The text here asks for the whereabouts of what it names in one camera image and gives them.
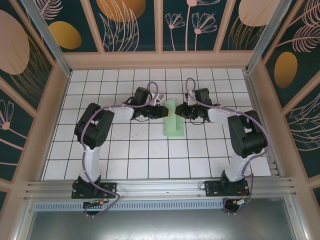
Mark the aluminium side rail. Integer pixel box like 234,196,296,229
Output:
243,71,285,179

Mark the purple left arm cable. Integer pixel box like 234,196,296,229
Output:
79,81,162,218

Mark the slotted grey cable tray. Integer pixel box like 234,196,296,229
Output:
33,199,226,212

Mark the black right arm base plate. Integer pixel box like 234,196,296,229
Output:
204,180,250,198

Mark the aluminium frame post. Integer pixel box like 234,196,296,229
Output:
244,0,293,74
19,0,73,77

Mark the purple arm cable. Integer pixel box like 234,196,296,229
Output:
185,77,268,216
79,81,162,218

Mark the light green cloth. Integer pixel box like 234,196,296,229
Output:
162,98,185,138

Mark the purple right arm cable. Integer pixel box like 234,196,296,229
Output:
185,77,268,216

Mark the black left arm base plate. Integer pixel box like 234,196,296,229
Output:
71,182,118,200

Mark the grey metal sheet panel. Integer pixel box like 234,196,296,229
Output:
24,197,307,240

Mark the long aluminium mounting rail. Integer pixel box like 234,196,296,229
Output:
23,176,300,202

